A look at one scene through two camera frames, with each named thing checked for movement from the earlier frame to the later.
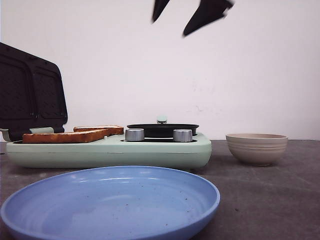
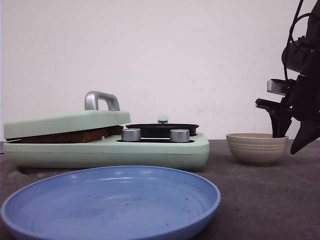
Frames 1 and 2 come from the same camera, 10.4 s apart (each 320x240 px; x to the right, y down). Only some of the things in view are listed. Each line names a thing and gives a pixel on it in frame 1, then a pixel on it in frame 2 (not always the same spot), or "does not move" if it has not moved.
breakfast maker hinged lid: x=31 y=93 -> x=101 y=109
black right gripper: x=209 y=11 -> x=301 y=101
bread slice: x=83 y=136 does not move
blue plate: x=110 y=203 does not move
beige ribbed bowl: x=258 y=149 does not move
